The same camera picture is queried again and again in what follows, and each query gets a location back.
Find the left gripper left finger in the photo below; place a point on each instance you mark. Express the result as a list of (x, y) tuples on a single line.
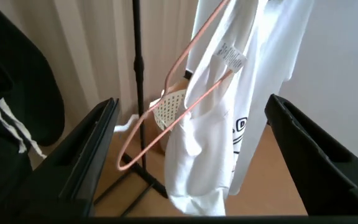
[(57, 199)]

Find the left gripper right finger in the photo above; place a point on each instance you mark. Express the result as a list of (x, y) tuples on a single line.
[(315, 180)]

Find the beige curtain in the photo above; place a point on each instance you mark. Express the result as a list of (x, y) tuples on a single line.
[(98, 46)]

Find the black shorts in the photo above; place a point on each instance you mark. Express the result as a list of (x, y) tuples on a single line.
[(11, 77)]

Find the black clothes rack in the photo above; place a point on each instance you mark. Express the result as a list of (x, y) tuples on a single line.
[(138, 68)]

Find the white printed T-shirt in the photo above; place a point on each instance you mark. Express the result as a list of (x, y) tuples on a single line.
[(204, 155)]

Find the pink clothes hanger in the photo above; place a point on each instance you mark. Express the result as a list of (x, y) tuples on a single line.
[(194, 43)]

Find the white laundry basket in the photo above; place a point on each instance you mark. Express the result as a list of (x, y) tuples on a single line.
[(171, 109)]

